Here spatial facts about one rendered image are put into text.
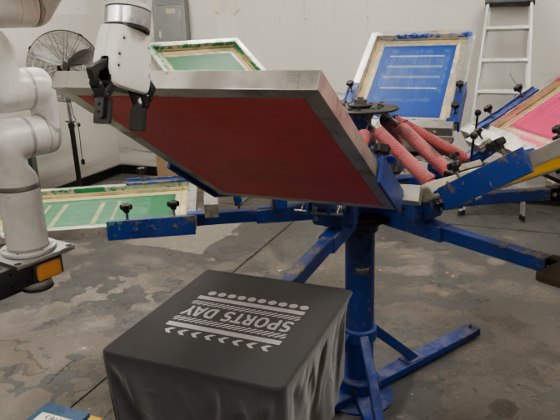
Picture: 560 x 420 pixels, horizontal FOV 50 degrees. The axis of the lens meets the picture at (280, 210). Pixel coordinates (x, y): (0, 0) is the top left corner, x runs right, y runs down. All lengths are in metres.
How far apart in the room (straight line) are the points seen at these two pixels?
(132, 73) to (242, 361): 0.65
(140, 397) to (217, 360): 0.21
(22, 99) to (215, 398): 0.78
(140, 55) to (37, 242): 0.63
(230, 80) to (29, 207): 0.61
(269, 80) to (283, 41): 4.96
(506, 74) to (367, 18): 1.31
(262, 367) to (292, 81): 0.60
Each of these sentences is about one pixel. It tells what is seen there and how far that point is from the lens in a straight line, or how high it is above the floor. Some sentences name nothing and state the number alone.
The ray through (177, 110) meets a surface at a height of 1.47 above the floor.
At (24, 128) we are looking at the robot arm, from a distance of 1.47.
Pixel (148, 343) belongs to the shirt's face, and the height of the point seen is 0.95.
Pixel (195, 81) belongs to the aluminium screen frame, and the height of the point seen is 1.54.
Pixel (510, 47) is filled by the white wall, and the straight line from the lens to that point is 5.58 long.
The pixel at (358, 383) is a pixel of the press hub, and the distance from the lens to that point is 2.76.
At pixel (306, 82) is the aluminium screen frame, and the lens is 1.05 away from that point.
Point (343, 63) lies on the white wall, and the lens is 5.84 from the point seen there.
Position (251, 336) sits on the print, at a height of 0.95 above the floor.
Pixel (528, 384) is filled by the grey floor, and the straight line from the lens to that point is 3.10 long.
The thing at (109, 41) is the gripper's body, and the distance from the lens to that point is 1.02.
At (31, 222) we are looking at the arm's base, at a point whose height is 1.22.
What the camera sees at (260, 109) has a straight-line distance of 1.16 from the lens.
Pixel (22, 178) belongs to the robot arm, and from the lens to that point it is 1.47.
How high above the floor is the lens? 1.64
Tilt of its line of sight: 18 degrees down
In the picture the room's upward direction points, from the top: 2 degrees counter-clockwise
